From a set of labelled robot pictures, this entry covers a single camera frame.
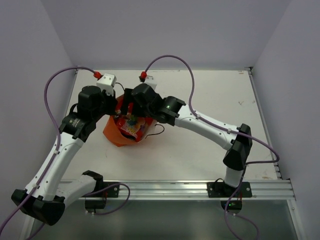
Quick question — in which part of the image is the orange paper bag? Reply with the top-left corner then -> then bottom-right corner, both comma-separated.
103,82 -> 166,148

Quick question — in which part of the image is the red gummy snack bag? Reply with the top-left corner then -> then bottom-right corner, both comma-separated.
114,101 -> 154,142

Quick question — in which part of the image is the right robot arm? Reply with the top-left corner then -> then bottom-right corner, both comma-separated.
120,83 -> 253,197

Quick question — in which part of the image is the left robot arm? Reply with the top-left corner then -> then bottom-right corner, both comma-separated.
11,85 -> 118,226

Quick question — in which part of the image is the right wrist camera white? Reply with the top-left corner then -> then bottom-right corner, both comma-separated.
139,71 -> 157,90

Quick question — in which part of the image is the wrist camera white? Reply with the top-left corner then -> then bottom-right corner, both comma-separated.
139,71 -> 157,90
96,73 -> 117,96

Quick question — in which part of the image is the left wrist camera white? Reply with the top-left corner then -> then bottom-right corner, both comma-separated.
96,73 -> 117,96

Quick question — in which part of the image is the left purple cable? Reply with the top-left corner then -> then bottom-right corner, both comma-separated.
0,66 -> 103,240

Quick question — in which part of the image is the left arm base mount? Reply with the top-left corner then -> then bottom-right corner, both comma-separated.
84,181 -> 119,212

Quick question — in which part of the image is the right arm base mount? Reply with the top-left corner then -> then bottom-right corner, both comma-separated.
206,178 -> 253,213

